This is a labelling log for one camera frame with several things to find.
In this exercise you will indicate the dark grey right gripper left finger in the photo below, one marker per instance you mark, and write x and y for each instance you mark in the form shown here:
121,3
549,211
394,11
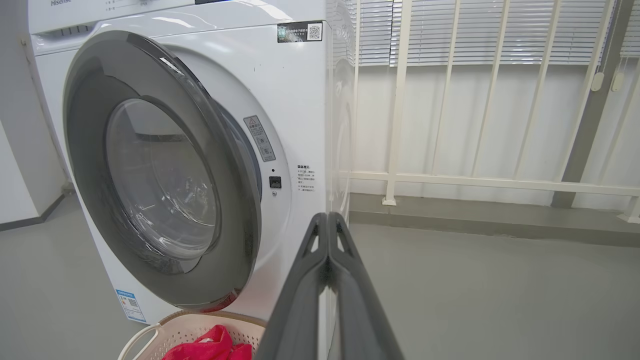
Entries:
295,310

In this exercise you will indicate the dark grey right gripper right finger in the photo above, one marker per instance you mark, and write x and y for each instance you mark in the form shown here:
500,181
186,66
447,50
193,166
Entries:
360,315

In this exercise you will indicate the red and white garment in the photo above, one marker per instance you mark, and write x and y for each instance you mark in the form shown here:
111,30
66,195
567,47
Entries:
210,347

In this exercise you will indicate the cream perforated laundry basket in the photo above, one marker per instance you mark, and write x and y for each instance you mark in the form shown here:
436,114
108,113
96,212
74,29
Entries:
150,340

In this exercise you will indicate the white front-load washing machine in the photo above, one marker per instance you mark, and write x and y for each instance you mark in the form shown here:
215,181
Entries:
295,100

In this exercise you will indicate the blue energy label sticker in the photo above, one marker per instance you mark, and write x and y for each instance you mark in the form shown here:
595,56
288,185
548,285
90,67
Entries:
131,305

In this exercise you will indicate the grey warning sticker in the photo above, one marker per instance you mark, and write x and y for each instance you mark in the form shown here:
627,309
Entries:
260,139

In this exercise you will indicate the cream metal railing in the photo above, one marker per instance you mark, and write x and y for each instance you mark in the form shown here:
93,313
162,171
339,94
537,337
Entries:
397,125

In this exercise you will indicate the dark QR code sticker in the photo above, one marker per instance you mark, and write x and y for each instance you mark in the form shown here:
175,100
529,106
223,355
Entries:
300,32

